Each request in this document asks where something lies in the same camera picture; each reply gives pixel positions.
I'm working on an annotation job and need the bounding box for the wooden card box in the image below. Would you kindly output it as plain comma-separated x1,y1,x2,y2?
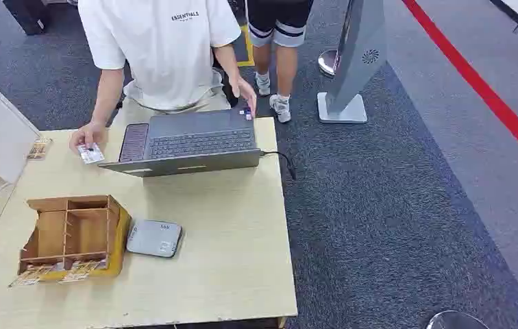
16,195,132,284

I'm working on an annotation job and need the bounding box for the black box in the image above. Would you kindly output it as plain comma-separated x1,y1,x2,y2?
1,0,52,37

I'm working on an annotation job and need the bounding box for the grey flat card reader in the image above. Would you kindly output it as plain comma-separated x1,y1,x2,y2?
125,219,184,259

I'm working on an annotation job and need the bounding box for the red floor tape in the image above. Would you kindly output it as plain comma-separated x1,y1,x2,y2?
401,0,518,175

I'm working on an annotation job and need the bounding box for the person's right hand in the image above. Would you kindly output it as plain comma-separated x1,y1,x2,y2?
69,121,106,156

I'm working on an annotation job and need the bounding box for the black laptop cable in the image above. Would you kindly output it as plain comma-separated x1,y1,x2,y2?
258,149,297,182

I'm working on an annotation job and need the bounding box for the grey laptop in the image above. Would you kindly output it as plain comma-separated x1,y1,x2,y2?
97,108,262,179

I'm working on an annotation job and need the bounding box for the chrome round base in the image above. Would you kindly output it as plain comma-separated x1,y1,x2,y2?
317,49,340,77

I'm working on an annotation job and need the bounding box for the printed card stack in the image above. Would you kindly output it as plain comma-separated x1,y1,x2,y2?
8,262,67,289
58,259,110,285

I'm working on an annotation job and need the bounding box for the chrome round disc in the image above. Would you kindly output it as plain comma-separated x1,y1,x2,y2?
425,310,492,329

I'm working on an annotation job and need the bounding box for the person's left hand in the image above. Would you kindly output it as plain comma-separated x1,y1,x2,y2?
229,75,258,115

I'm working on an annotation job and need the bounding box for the person in dark shorts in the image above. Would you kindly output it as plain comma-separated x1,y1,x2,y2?
245,0,315,124

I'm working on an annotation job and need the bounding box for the white printed card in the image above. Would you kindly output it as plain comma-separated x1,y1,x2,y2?
77,143,106,165

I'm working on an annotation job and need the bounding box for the person in white shirt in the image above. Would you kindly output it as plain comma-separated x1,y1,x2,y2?
69,0,258,156

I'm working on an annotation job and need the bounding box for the grey kiosk stand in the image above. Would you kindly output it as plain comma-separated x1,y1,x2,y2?
317,0,389,125

